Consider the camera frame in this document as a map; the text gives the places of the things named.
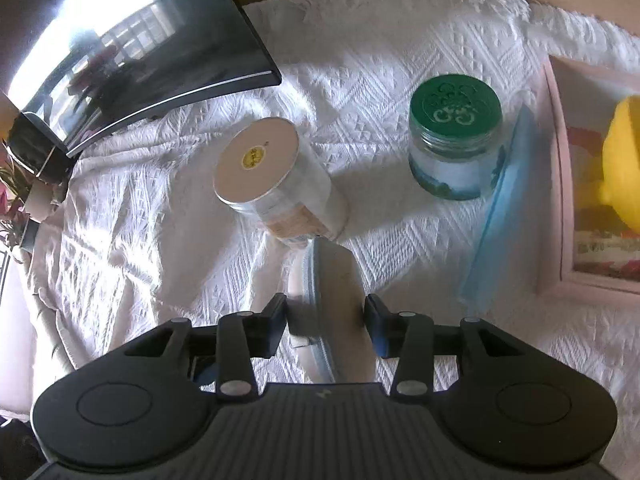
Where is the black curved monitor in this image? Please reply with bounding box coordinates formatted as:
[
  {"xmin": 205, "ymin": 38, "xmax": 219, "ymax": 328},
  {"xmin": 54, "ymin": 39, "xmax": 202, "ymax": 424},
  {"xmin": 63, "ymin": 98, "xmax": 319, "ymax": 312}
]
[{"xmin": 1, "ymin": 0, "xmax": 282, "ymax": 155}]

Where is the green lid glass jar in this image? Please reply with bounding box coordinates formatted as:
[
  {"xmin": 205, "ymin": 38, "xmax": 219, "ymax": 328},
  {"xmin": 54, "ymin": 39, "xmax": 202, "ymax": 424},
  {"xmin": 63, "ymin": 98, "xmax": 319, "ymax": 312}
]
[{"xmin": 408, "ymin": 74, "xmax": 506, "ymax": 202}]

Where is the silver lid cotton pad jar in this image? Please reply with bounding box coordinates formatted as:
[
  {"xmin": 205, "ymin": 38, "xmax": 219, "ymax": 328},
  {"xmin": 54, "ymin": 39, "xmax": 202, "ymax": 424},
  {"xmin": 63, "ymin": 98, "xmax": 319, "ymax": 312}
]
[{"xmin": 214, "ymin": 117, "xmax": 347, "ymax": 246}]

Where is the white woven table cloth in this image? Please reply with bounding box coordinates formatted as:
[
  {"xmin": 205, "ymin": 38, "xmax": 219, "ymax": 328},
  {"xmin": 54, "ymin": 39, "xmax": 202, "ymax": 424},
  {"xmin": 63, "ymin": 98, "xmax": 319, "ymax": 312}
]
[{"xmin": 1, "ymin": 0, "xmax": 639, "ymax": 416}]

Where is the pink storage box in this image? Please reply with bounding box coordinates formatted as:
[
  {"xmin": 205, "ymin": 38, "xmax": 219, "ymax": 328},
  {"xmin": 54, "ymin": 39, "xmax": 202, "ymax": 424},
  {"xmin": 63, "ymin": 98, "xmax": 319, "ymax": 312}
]
[{"xmin": 538, "ymin": 56, "xmax": 639, "ymax": 307}]

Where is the light blue box lid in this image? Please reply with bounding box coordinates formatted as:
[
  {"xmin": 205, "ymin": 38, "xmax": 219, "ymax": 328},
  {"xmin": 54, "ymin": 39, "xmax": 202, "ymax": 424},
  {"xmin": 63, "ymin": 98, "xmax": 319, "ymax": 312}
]
[{"xmin": 458, "ymin": 105, "xmax": 539, "ymax": 318}]

